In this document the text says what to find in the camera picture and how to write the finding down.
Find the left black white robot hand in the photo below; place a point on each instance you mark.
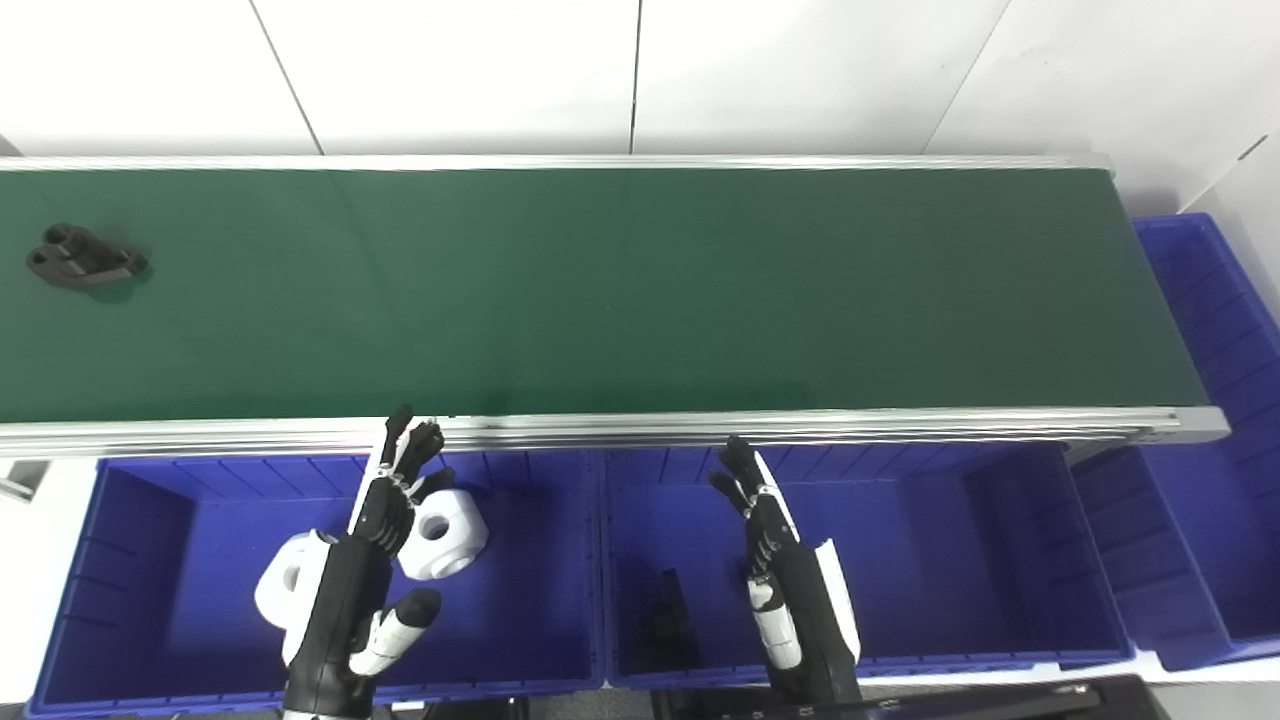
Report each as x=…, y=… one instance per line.
x=335, y=610

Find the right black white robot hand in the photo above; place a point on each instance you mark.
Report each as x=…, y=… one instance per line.
x=805, y=610

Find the black flange part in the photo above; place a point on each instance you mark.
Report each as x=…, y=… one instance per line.
x=85, y=260

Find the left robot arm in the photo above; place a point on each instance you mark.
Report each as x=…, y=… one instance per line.
x=320, y=715

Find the blue bin with black parts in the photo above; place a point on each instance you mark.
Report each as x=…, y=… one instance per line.
x=920, y=560

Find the black rectangular part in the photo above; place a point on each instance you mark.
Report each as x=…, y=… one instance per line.
x=668, y=620

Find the blue bin with white parts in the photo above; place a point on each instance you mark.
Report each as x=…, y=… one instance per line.
x=180, y=560

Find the green conveyor belt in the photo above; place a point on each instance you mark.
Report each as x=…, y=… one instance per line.
x=620, y=290
x=700, y=428

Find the empty blue bin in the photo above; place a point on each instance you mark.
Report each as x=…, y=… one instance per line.
x=1215, y=480

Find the white block with hole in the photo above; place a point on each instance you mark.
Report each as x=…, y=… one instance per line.
x=285, y=580
x=450, y=530

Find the black robot torso cover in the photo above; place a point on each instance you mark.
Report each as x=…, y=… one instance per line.
x=1000, y=702

